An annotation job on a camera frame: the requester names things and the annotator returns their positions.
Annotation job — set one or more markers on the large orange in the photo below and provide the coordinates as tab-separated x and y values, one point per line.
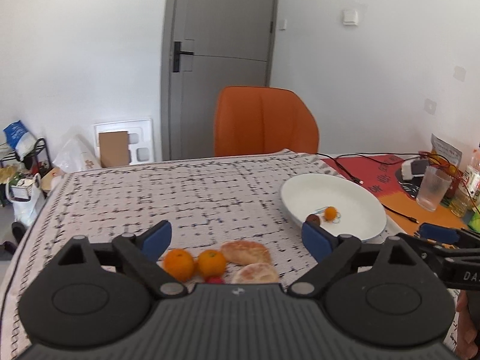
179	264
211	263

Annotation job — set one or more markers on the white light switch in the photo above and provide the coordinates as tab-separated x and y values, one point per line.
351	17

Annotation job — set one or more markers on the black metal rack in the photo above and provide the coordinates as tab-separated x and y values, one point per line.
13	169

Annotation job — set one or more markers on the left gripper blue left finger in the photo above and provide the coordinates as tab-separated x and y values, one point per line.
139	255

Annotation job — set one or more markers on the blue white bag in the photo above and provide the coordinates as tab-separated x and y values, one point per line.
20	139

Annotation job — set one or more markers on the white shopping bag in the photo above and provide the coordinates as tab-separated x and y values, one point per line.
27	199

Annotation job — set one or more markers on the white ceramic plate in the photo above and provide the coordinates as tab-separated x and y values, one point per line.
359	212

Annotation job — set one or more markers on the brown cardboard piece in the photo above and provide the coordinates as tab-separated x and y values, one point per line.
113	149

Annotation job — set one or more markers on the person's right hand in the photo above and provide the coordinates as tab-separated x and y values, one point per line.
466	348

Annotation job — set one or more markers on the black door handle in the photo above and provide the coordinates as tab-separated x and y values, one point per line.
177	55

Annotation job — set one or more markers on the white plastic bag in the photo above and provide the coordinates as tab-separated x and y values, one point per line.
75	156

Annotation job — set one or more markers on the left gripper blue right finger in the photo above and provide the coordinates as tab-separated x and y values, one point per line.
334	256

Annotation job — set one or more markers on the plastic drink bottle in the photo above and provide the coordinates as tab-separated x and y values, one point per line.
467	193

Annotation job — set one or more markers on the grey door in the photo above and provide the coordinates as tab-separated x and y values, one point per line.
232	42

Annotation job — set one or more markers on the orange chair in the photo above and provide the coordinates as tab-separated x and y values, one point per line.
263	120

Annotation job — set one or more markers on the patterned white tablecloth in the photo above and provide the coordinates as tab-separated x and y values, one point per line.
207	201

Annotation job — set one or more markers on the ribbed clear glass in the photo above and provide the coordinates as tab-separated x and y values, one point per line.
433	187

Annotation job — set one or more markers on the white foam packaging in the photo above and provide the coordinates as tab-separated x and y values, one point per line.
140	136

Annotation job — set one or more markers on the green packet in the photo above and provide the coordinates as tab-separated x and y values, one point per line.
474	222

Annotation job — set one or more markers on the small tangerine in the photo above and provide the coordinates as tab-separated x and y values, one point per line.
330	213

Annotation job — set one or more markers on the snack pouch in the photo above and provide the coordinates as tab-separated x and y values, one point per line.
449	159

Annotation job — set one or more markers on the orange red table mat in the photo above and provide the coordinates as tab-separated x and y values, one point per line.
379	176

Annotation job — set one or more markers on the dark red lychee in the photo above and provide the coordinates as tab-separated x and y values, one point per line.
314	219

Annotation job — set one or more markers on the white power adapter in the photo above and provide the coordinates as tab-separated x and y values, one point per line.
414	168

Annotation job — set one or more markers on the white wall socket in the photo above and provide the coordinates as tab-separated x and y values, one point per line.
430	106

